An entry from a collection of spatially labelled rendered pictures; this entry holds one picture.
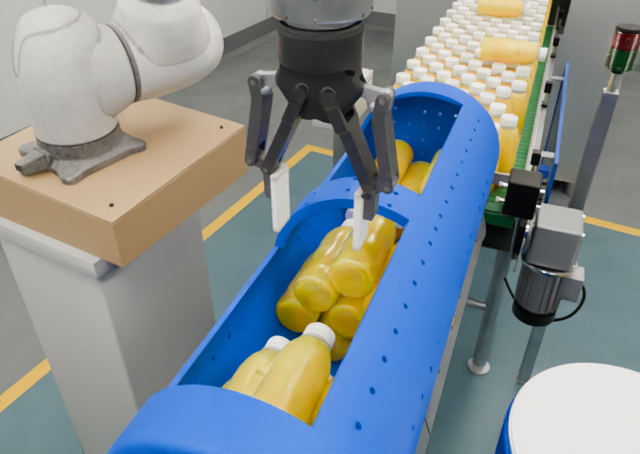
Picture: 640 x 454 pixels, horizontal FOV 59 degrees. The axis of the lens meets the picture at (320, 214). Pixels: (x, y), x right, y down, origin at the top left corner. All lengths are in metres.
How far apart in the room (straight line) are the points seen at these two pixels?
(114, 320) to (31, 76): 0.48
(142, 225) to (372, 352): 0.60
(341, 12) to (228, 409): 0.34
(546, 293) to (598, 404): 0.77
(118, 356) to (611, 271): 2.20
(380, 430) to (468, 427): 1.51
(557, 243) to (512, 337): 0.96
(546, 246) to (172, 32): 0.98
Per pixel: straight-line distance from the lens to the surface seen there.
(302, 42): 0.48
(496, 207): 1.43
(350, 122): 0.53
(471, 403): 2.14
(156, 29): 1.12
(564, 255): 1.51
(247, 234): 2.81
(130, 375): 1.35
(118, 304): 1.22
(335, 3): 0.47
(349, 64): 0.50
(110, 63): 1.11
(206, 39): 1.19
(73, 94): 1.10
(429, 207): 0.81
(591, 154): 1.69
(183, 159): 1.16
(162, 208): 1.11
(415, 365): 0.66
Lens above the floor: 1.65
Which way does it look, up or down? 34 degrees down
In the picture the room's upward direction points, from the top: straight up
